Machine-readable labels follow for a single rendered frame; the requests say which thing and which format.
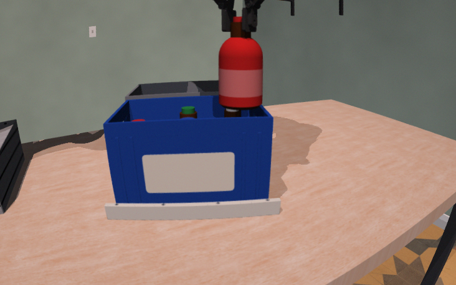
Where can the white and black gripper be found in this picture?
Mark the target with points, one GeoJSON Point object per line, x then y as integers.
{"type": "Point", "coordinates": [249, 14]}

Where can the red bottle with pink label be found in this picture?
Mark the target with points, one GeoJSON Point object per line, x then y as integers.
{"type": "Point", "coordinates": [240, 70]}

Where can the dark grey plastic crate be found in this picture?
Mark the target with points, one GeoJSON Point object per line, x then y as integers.
{"type": "Point", "coordinates": [177, 89]}

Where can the white bottle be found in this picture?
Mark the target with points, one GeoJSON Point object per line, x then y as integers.
{"type": "Point", "coordinates": [232, 113]}

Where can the blue plastic crate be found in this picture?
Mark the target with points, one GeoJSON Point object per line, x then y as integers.
{"type": "Point", "coordinates": [205, 159]}

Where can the green bottle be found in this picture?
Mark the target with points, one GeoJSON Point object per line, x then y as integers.
{"type": "Point", "coordinates": [188, 111]}

